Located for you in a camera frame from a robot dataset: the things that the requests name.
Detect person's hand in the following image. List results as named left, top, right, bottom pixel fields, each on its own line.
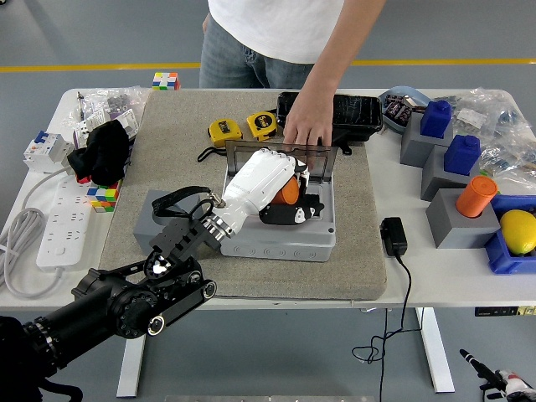
left=282, top=94, right=335, bottom=147

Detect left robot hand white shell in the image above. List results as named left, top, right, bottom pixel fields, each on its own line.
left=214, top=147, right=327, bottom=236

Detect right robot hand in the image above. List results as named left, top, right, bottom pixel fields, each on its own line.
left=459, top=348, right=536, bottom=402

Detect orange cylinder battery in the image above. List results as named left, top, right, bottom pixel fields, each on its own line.
left=455, top=175, right=499, bottom=219
left=279, top=178, right=301, bottom=205

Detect smoky transparent box lid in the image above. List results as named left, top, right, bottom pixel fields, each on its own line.
left=224, top=140, right=338, bottom=183

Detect black plastic tray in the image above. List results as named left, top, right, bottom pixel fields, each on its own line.
left=276, top=91, right=384, bottom=155

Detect black table control panel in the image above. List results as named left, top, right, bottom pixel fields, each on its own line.
left=474, top=306, right=536, bottom=317

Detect white table leg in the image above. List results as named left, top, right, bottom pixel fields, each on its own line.
left=116, top=333, right=147, bottom=398
left=414, top=307, right=456, bottom=394

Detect dark purple packets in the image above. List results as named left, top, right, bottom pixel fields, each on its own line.
left=384, top=94, right=414, bottom=125

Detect light blue bowl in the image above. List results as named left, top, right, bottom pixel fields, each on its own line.
left=379, top=85, right=431, bottom=135

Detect person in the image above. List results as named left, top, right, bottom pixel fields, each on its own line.
left=198, top=0, right=347, bottom=90

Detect grey-brown mat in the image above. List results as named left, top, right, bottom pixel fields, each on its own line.
left=96, top=90, right=388, bottom=301

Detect grey block holder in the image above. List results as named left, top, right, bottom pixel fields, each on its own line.
left=425, top=188, right=502, bottom=250
left=399, top=111, right=456, bottom=168
left=420, top=144, right=482, bottom=202

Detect grey block with round hole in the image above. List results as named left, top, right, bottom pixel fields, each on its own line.
left=133, top=188, right=210, bottom=256

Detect blue bottle-shaped block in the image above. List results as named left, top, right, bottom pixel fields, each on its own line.
left=443, top=134, right=482, bottom=176
left=420, top=100, right=453, bottom=139

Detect blue storage bin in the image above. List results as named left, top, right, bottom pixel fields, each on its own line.
left=484, top=194, right=536, bottom=276

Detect colourful puzzle cube white face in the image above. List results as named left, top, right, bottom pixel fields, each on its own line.
left=152, top=71, right=182, bottom=91

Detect yellow lemon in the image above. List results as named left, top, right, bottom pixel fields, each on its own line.
left=500, top=209, right=536, bottom=256

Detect black cloth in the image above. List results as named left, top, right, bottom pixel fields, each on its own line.
left=66, top=121, right=131, bottom=188

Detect clear bags of small parts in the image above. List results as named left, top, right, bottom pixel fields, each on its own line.
left=62, top=86, right=151, bottom=139

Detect clear bags of components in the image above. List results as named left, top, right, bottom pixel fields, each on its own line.
left=450, top=86, right=536, bottom=196

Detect white power strip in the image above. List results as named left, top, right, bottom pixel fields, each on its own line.
left=36, top=175, right=94, bottom=269

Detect white blue circuit breaker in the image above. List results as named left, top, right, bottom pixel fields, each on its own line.
left=23, top=130, right=75, bottom=173

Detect yellow tape measure with strap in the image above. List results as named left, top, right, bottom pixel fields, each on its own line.
left=197, top=118, right=244, bottom=162

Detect grey electrical enclosure box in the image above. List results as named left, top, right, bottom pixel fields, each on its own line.
left=218, top=167, right=337, bottom=263

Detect black power adapter with cord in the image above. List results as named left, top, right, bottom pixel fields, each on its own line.
left=350, top=216, right=425, bottom=402

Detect light grey power cable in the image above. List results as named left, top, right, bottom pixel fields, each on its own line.
left=0, top=166, right=73, bottom=299

